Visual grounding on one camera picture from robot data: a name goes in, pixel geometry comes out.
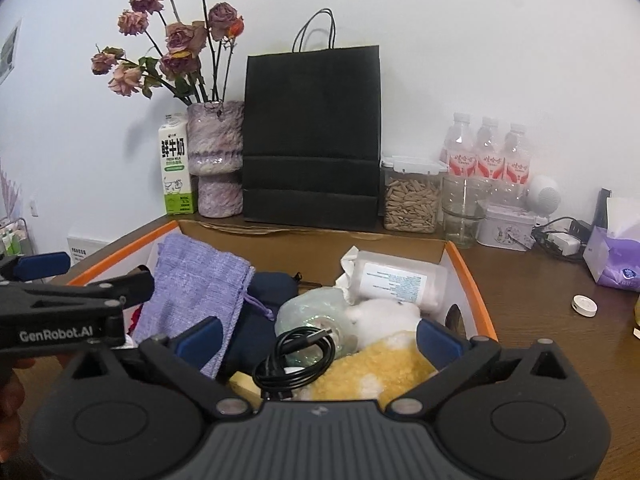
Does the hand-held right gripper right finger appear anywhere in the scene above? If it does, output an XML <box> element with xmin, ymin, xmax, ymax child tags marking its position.
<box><xmin>387</xmin><ymin>317</ymin><xmax>571</xmax><ymax>419</ymax></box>

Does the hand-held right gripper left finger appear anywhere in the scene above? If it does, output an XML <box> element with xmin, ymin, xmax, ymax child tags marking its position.
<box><xmin>70</xmin><ymin>316</ymin><xmax>252</xmax><ymax>419</ymax></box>

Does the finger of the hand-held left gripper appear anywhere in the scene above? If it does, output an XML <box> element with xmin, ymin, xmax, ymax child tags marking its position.
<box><xmin>0</xmin><ymin>252</ymin><xmax>71</xmax><ymax>282</ymax></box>
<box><xmin>0</xmin><ymin>267</ymin><xmax>156</xmax><ymax>320</ymax></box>

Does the purple drawstring pouch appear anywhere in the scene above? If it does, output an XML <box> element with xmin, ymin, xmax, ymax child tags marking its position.
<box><xmin>132</xmin><ymin>232</ymin><xmax>257</xmax><ymax>379</ymax></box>

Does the clear wet wipes pack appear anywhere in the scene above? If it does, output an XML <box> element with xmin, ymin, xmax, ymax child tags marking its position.
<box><xmin>339</xmin><ymin>245</ymin><xmax>449</xmax><ymax>319</ymax></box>

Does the navy zip case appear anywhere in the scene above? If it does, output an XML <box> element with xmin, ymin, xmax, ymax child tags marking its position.
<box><xmin>220</xmin><ymin>271</ymin><xmax>302</xmax><ymax>386</ymax></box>

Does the black usb cable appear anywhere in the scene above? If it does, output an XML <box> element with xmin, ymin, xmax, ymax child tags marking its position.
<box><xmin>252</xmin><ymin>327</ymin><xmax>336</xmax><ymax>404</ymax></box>

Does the iridescent clear ball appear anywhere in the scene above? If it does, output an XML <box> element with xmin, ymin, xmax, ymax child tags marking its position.
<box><xmin>274</xmin><ymin>287</ymin><xmax>359</xmax><ymax>367</ymax></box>

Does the orange cardboard box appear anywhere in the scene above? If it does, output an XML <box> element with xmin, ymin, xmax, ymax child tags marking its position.
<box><xmin>65</xmin><ymin>217</ymin><xmax>501</xmax><ymax>393</ymax></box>

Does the brown wooden desktop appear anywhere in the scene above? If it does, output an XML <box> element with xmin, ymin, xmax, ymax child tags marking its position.
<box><xmin>20</xmin><ymin>209</ymin><xmax>640</xmax><ymax>466</ymax></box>

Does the person's left hand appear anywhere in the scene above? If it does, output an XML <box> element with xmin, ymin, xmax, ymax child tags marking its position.
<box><xmin>0</xmin><ymin>355</ymin><xmax>68</xmax><ymax>461</ymax></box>

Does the white board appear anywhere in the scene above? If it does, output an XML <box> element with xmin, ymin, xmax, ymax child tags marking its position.
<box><xmin>66</xmin><ymin>232</ymin><xmax>109</xmax><ymax>266</ymax></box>

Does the tan rectangular block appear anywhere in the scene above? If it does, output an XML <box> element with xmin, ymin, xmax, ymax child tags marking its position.
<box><xmin>229</xmin><ymin>372</ymin><xmax>262</xmax><ymax>397</ymax></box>

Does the yellow white plush toy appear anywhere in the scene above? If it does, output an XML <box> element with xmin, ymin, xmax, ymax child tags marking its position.
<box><xmin>295</xmin><ymin>297</ymin><xmax>442</xmax><ymax>404</ymax></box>

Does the white green milk carton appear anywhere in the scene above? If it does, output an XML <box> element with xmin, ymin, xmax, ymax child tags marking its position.
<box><xmin>157</xmin><ymin>112</ymin><xmax>195</xmax><ymax>216</ymax></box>

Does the clear glass jar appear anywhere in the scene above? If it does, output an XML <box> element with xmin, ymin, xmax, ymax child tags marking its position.
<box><xmin>442</xmin><ymin>174</ymin><xmax>489</xmax><ymax>250</ymax></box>

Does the white printed tin box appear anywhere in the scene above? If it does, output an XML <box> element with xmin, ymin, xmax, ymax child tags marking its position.
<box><xmin>475</xmin><ymin>204</ymin><xmax>536</xmax><ymax>252</ymax></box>

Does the clear container of seeds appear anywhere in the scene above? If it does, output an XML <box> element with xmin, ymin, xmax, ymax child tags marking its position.
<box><xmin>380</xmin><ymin>155</ymin><xmax>449</xmax><ymax>234</ymax></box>

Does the purple marbled vase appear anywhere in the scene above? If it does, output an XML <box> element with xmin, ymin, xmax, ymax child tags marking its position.
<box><xmin>186</xmin><ymin>100</ymin><xmax>246</xmax><ymax>219</ymax></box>

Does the white power adapter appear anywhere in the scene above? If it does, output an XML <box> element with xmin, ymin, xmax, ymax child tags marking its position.
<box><xmin>545</xmin><ymin>231</ymin><xmax>581</xmax><ymax>259</ymax></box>

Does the black power adapter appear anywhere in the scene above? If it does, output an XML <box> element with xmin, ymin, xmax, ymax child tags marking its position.
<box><xmin>567</xmin><ymin>220</ymin><xmax>594</xmax><ymax>244</ymax></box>

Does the white round speaker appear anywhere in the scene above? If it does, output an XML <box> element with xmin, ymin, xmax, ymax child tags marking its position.
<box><xmin>524</xmin><ymin>174</ymin><xmax>562</xmax><ymax>214</ymax></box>

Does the red label water bottle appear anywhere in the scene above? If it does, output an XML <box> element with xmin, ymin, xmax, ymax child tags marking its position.
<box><xmin>440</xmin><ymin>112</ymin><xmax>476</xmax><ymax>179</ymax></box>
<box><xmin>502</xmin><ymin>122</ymin><xmax>532</xmax><ymax>186</ymax></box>
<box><xmin>474</xmin><ymin>116</ymin><xmax>505</xmax><ymax>181</ymax></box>

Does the purple tissue pack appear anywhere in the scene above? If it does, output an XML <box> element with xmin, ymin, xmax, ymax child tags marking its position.
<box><xmin>582</xmin><ymin>197</ymin><xmax>640</xmax><ymax>292</ymax></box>

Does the black stand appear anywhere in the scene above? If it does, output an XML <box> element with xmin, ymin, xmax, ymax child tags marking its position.
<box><xmin>597</xmin><ymin>187</ymin><xmax>614</xmax><ymax>226</ymax></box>

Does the black paper bag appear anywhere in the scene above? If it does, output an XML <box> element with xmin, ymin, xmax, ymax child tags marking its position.
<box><xmin>242</xmin><ymin>8</ymin><xmax>382</xmax><ymax>234</ymax></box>

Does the dried rose bouquet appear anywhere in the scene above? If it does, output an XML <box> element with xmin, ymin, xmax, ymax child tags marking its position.
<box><xmin>90</xmin><ymin>0</ymin><xmax>246</xmax><ymax>106</ymax></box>

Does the wire storage rack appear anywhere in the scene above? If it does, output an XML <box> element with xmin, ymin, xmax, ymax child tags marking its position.
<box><xmin>0</xmin><ymin>214</ymin><xmax>34</xmax><ymax>261</ymax></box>

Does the purple wall decoration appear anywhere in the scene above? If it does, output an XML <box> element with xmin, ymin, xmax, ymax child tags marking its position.
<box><xmin>0</xmin><ymin>157</ymin><xmax>24</xmax><ymax>216</ymax></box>

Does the white charger with cables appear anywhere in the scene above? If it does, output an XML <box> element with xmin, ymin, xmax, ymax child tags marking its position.
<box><xmin>531</xmin><ymin>216</ymin><xmax>592</xmax><ymax>261</ymax></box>

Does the wall poster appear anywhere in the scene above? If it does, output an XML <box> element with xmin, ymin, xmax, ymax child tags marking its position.
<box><xmin>0</xmin><ymin>19</ymin><xmax>24</xmax><ymax>86</ymax></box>

